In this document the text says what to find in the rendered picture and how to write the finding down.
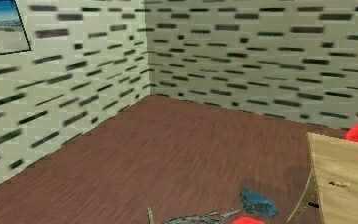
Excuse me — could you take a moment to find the grey branching object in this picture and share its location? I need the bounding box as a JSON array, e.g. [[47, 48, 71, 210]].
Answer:
[[146, 207, 243, 224]]

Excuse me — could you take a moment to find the blue angular object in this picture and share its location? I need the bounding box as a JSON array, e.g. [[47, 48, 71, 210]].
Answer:
[[239, 188, 280, 219]]

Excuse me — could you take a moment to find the small grey pen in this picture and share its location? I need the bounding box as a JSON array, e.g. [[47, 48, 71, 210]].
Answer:
[[328, 180, 351, 188]]

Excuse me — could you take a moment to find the light wooden table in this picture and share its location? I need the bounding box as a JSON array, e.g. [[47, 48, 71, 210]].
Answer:
[[286, 131, 358, 224]]

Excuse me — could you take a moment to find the framed seaside picture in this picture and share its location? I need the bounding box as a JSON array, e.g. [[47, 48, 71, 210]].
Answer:
[[0, 0, 33, 58]]

